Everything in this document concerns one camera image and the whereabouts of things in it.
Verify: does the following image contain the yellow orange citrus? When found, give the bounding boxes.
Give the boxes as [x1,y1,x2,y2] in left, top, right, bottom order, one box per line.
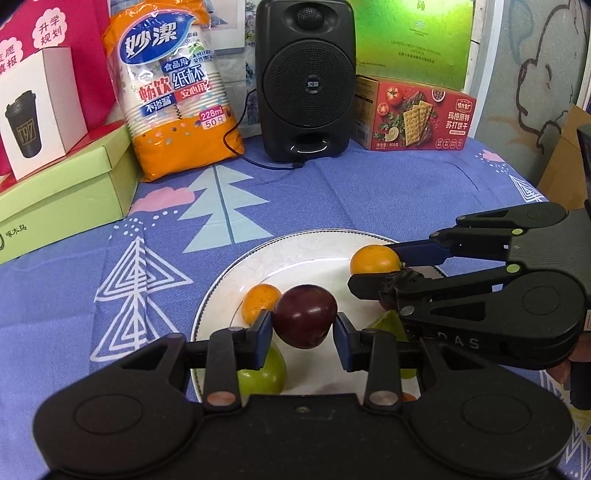
[349,246,402,276]
[241,284,282,325]

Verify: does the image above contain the green gift box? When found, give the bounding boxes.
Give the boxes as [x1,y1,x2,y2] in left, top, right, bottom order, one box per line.
[346,0,474,90]

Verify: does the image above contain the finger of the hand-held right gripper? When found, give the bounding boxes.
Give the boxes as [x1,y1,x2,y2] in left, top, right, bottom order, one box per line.
[388,203,568,267]
[348,263,522,324]

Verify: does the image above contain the black speaker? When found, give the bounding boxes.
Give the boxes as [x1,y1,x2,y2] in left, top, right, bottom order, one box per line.
[255,0,357,162]

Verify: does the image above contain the pink paper bag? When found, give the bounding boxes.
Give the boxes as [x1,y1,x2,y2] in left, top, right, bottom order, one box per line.
[0,0,116,176]

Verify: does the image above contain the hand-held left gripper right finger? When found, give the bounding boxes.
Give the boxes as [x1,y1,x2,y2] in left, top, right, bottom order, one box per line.
[333,313,490,411]

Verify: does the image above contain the red cracker box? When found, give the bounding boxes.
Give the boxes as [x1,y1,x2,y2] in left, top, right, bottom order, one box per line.
[353,75,477,151]

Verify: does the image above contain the brown cardboard box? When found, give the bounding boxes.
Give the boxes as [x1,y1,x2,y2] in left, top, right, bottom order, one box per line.
[538,105,591,210]

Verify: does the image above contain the black speaker cable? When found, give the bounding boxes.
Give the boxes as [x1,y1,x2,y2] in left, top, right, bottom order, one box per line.
[224,88,305,171]

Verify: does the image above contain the green shoebox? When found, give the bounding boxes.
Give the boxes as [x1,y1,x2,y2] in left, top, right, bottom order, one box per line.
[0,124,139,265]

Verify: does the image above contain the blue printed tablecloth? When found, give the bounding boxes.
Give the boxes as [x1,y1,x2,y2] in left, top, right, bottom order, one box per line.
[0,136,591,407]

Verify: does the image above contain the white plate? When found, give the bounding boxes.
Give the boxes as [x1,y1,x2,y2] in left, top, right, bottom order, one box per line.
[191,229,444,407]

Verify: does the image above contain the landscape picture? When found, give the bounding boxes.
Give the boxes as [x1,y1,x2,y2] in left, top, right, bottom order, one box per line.
[203,0,259,139]

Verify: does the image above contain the white cup box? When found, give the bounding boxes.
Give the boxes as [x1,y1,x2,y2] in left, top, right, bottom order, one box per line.
[0,46,88,182]

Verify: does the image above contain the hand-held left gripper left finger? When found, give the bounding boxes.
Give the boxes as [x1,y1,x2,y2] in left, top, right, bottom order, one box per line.
[111,309,274,412]

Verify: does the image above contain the orange paper cup package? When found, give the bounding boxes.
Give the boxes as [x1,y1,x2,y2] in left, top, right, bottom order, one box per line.
[102,0,245,183]

